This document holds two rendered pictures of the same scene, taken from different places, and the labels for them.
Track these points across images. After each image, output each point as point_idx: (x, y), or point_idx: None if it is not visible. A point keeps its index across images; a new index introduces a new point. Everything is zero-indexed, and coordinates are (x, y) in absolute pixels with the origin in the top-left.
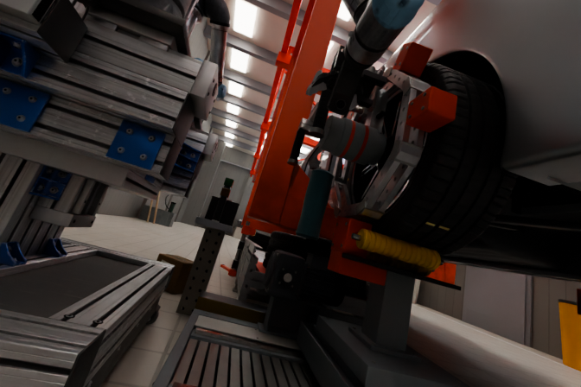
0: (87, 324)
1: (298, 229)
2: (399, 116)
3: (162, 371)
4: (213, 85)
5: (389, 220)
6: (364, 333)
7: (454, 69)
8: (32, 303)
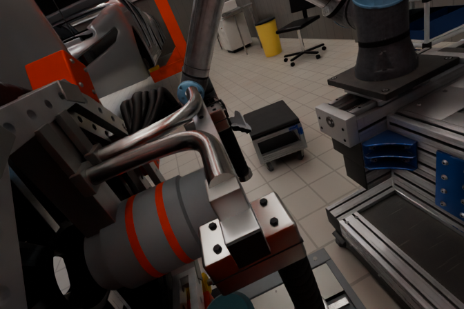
0: (346, 218)
1: None
2: (150, 164)
3: (363, 306)
4: (323, 121)
5: (170, 276)
6: None
7: None
8: (391, 222)
